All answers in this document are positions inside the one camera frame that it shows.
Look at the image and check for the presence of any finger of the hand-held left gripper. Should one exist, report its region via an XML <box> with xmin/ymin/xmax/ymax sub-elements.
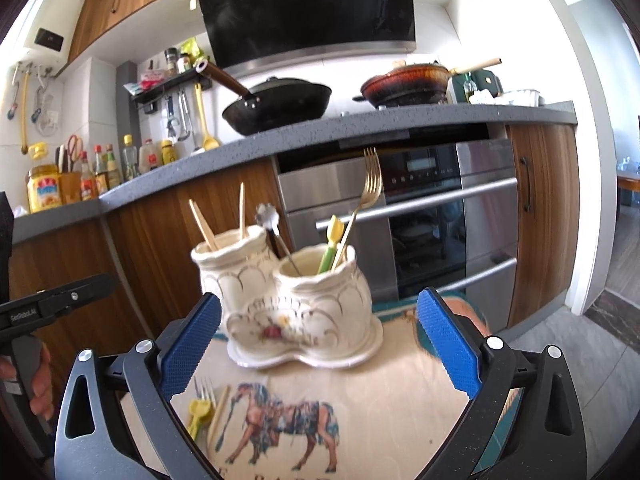
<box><xmin>42</xmin><ymin>274</ymin><xmax>119</xmax><ymax>313</ymax></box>

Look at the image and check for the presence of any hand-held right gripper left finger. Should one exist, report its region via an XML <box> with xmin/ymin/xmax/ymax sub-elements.
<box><xmin>54</xmin><ymin>291</ymin><xmax>223</xmax><ymax>480</ymax></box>

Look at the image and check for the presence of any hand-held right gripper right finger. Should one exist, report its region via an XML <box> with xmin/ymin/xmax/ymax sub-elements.
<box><xmin>415</xmin><ymin>287</ymin><xmax>587</xmax><ymax>480</ymax></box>

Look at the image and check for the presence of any cream ceramic double utensil holder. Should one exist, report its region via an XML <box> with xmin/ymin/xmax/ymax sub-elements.
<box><xmin>191</xmin><ymin>226</ymin><xmax>373</xmax><ymax>362</ymax></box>

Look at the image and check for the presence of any silver flower-ended spoon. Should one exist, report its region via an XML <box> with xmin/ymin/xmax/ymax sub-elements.
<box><xmin>256</xmin><ymin>204</ymin><xmax>302</xmax><ymax>277</ymax></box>

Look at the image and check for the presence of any yellow plastic fork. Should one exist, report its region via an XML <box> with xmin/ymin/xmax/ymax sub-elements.
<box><xmin>326</xmin><ymin>215</ymin><xmax>346</xmax><ymax>262</ymax></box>

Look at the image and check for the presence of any gold metal fork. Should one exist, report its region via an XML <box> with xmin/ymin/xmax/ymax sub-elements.
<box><xmin>332</xmin><ymin>147</ymin><xmax>384</xmax><ymax>271</ymax></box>

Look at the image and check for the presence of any person's left hand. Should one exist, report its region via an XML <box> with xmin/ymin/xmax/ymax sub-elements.
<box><xmin>0</xmin><ymin>346</ymin><xmax>55</xmax><ymax>421</ymax></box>

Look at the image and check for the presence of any wooden corner cabinet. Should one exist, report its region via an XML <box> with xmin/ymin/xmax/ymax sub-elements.
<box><xmin>7</xmin><ymin>215</ymin><xmax>131</xmax><ymax>361</ymax></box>

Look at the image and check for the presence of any wide wooden cabinet door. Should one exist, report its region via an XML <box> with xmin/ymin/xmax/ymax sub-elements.
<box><xmin>105</xmin><ymin>157</ymin><xmax>283</xmax><ymax>341</ymax></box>

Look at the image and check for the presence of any large yellow jar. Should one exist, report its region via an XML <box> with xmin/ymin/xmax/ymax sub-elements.
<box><xmin>27</xmin><ymin>142</ymin><xmax>63</xmax><ymax>213</ymax></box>

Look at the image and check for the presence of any red sauce bottle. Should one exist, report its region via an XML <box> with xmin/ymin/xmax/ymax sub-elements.
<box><xmin>79</xmin><ymin>151</ymin><xmax>98</xmax><ymax>201</ymax></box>

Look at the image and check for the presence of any wooden knife block with scissors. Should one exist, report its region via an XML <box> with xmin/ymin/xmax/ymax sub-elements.
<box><xmin>56</xmin><ymin>135</ymin><xmax>85</xmax><ymax>204</ymax></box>

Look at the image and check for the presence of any printed quilted mat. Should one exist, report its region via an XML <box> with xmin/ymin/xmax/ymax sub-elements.
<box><xmin>117</xmin><ymin>294</ymin><xmax>511</xmax><ymax>480</ymax></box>

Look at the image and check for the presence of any dark sauce bottle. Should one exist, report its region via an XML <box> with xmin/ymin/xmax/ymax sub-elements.
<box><xmin>92</xmin><ymin>145</ymin><xmax>108</xmax><ymax>193</ymax></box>
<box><xmin>105</xmin><ymin>144</ymin><xmax>123</xmax><ymax>190</ymax></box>

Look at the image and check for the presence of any white ceramic saucer tray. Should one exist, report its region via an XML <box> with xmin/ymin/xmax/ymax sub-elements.
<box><xmin>227</xmin><ymin>317</ymin><xmax>385</xmax><ymax>370</ymax></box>

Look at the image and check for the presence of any clear oil bottle yellow cap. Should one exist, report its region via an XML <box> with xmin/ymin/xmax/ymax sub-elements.
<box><xmin>121</xmin><ymin>134</ymin><xmax>141</xmax><ymax>181</ymax></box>

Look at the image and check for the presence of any white bottle red label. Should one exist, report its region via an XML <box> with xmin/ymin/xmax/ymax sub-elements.
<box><xmin>139</xmin><ymin>139</ymin><xmax>161</xmax><ymax>173</ymax></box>

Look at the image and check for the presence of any narrow wooden cabinet door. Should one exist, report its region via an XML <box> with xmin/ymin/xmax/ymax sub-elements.
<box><xmin>506</xmin><ymin>122</ymin><xmax>581</xmax><ymax>333</ymax></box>

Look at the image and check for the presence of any stainless steel oven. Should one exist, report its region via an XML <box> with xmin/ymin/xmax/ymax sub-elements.
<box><xmin>274</xmin><ymin>137</ymin><xmax>521</xmax><ymax>306</ymax></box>

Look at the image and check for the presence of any hanging metal peeler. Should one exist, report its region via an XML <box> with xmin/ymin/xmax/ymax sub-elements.
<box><xmin>165</xmin><ymin>95</ymin><xmax>180</xmax><ymax>141</ymax></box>

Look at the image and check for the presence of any yellow silicone spatula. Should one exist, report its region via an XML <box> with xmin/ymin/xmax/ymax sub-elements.
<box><xmin>191</xmin><ymin>82</ymin><xmax>222</xmax><ymax>153</ymax></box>

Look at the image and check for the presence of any hanging metal ladle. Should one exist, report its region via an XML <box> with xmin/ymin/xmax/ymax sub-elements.
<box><xmin>177</xmin><ymin>91</ymin><xmax>193</xmax><ymax>142</ymax></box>

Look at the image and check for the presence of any grey speckled countertop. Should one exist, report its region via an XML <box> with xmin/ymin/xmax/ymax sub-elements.
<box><xmin>10</xmin><ymin>100</ymin><xmax>578</xmax><ymax>246</ymax></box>

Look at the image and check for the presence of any wooden dining table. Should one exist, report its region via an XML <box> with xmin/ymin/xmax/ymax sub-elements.
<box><xmin>617</xmin><ymin>170</ymin><xmax>640</xmax><ymax>206</ymax></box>

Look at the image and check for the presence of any white dish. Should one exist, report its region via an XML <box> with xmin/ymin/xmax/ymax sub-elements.
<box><xmin>470</xmin><ymin>89</ymin><xmax>542</xmax><ymax>107</ymax></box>

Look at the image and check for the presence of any red frying pan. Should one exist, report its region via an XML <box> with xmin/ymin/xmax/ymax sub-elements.
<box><xmin>352</xmin><ymin>57</ymin><xmax>502</xmax><ymax>110</ymax></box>

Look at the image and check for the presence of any green packet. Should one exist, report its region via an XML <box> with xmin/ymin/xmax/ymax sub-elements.
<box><xmin>180</xmin><ymin>37</ymin><xmax>208</xmax><ymax>61</ymax></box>

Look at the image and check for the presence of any white water heater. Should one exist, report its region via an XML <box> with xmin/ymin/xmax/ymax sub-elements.
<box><xmin>10</xmin><ymin>0</ymin><xmax>90</xmax><ymax>78</ymax></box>

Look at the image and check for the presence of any upper wooden cabinet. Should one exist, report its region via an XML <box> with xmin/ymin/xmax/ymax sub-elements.
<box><xmin>67</xmin><ymin>0</ymin><xmax>197</xmax><ymax>64</ymax></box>

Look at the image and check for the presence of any black range hood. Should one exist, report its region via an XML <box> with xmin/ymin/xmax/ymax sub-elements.
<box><xmin>189</xmin><ymin>0</ymin><xmax>417</xmax><ymax>69</ymax></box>

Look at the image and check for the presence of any black cabinet handle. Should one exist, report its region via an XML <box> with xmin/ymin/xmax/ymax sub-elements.
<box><xmin>519</xmin><ymin>156</ymin><xmax>532</xmax><ymax>213</ymax></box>

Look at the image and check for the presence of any yellow gas hose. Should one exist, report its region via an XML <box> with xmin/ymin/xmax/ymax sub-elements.
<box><xmin>19</xmin><ymin>72</ymin><xmax>30</xmax><ymax>153</ymax></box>

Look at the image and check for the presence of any black wall spice rack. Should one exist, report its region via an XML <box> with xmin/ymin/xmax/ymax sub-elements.
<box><xmin>131</xmin><ymin>67</ymin><xmax>221</xmax><ymax>113</ymax></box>

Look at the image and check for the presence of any black wok with wooden handle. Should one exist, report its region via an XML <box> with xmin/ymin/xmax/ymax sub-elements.
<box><xmin>194</xmin><ymin>57</ymin><xmax>333</xmax><ymax>137</ymax></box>

